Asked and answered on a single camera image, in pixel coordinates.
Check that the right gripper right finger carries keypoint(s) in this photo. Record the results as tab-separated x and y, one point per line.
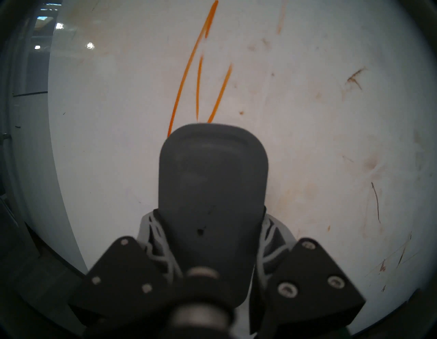
307	290

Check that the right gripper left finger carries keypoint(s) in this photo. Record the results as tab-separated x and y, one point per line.
126	276

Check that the dark grey whiteboard eraser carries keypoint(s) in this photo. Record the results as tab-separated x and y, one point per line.
211	177

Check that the white freestanding whiteboard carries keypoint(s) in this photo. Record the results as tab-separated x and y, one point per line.
307	136

